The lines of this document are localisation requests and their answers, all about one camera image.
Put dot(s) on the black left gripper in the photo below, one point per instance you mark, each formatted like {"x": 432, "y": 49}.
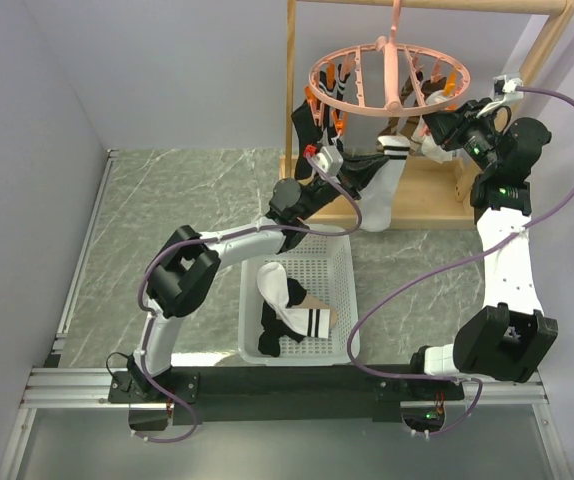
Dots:
{"x": 358, "y": 172}

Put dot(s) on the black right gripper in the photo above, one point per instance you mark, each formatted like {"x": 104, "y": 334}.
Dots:
{"x": 448, "y": 128}

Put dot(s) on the white sock with black stripes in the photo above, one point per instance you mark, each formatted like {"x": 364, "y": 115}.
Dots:
{"x": 376, "y": 201}

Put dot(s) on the pink round clip hanger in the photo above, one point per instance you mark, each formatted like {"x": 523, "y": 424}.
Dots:
{"x": 400, "y": 61}

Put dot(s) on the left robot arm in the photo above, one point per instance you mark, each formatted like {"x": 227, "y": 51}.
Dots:
{"x": 178, "y": 279}

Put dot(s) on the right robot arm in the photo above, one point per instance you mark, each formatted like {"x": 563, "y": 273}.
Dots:
{"x": 510, "y": 335}

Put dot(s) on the wooden hanger rack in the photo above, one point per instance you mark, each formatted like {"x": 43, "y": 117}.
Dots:
{"x": 430, "y": 195}

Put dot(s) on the hanging brown striped sock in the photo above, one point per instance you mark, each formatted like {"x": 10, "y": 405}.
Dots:
{"x": 428, "y": 87}

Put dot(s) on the hanging black white striped sock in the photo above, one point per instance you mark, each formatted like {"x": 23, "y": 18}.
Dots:
{"x": 333, "y": 84}

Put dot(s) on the white plastic laundry basket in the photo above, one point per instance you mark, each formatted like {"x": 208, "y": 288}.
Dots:
{"x": 323, "y": 266}

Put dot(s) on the beige sock in basket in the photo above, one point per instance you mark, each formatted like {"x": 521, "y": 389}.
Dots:
{"x": 310, "y": 301}

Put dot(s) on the black sock in basket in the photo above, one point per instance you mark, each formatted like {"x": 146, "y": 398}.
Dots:
{"x": 274, "y": 328}

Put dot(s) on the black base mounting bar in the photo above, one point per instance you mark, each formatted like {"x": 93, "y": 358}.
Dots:
{"x": 263, "y": 393}

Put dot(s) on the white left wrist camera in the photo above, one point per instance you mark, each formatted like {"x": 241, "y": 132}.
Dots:
{"x": 325, "y": 159}

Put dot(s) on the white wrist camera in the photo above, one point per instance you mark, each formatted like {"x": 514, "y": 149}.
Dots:
{"x": 506, "y": 91}
{"x": 325, "y": 159}

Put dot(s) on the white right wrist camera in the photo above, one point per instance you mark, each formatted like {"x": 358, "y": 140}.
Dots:
{"x": 506, "y": 91}

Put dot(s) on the aluminium rail frame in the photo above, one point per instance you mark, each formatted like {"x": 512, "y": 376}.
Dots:
{"x": 88, "y": 388}

